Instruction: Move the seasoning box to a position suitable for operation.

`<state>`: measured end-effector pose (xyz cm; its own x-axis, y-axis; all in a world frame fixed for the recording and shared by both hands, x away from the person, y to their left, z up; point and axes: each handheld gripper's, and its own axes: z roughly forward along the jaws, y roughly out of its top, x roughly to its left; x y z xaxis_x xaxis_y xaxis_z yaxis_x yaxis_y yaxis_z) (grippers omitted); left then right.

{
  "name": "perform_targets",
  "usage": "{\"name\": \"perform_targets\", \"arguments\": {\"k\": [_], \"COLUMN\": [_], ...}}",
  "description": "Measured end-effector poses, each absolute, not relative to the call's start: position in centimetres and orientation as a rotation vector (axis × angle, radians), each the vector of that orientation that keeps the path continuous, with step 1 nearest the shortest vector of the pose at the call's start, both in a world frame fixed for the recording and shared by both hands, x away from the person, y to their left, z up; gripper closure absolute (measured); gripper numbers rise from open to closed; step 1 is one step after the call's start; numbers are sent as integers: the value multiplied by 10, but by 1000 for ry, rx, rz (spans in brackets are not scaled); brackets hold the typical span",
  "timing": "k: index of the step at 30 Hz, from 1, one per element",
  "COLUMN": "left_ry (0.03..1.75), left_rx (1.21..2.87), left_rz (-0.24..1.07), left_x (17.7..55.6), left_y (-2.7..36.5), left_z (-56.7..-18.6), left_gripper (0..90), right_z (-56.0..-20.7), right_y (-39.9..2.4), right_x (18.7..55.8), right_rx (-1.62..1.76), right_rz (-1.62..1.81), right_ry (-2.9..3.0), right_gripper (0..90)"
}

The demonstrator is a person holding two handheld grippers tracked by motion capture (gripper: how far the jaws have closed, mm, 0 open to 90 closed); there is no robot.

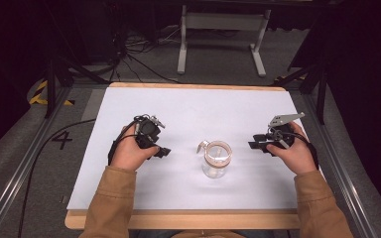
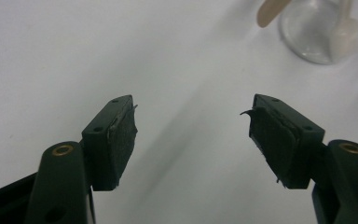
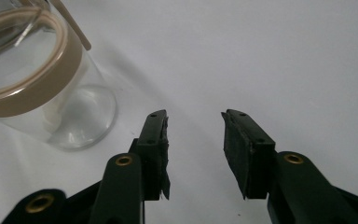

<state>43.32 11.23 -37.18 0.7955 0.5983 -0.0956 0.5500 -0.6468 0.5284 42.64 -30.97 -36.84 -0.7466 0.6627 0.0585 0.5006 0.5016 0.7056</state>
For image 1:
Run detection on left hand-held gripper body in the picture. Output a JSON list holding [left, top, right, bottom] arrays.
[[133, 114, 167, 150]]

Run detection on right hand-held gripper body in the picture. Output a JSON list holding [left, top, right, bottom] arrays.
[[253, 112, 306, 153]]

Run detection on clear glass jar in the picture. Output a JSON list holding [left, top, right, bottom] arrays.
[[196, 140, 233, 179]]

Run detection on person's right hand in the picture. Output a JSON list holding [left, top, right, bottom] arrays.
[[266, 121, 318, 176]]

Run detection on person's left hand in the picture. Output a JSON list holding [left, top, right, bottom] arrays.
[[111, 124, 161, 173]]

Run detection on white table cover sheet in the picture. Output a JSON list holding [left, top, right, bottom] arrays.
[[66, 86, 325, 211]]

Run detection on black tripod stand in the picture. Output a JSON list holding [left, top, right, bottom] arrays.
[[43, 0, 110, 119], [271, 56, 331, 126]]

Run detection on wooden table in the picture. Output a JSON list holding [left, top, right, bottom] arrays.
[[64, 81, 302, 230]]

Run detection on white metal stand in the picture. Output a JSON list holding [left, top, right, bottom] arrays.
[[177, 4, 272, 78]]

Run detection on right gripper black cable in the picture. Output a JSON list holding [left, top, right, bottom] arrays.
[[276, 130, 320, 171]]

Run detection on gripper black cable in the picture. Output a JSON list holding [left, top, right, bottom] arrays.
[[17, 118, 147, 238], [276, 130, 320, 171]]

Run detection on aluminium floor rail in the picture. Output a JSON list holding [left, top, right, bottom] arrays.
[[0, 86, 71, 238], [302, 93, 381, 238]]

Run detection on bundle of black floor cables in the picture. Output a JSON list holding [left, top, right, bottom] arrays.
[[108, 19, 187, 85]]

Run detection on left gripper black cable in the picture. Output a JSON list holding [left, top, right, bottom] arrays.
[[17, 118, 147, 238]]

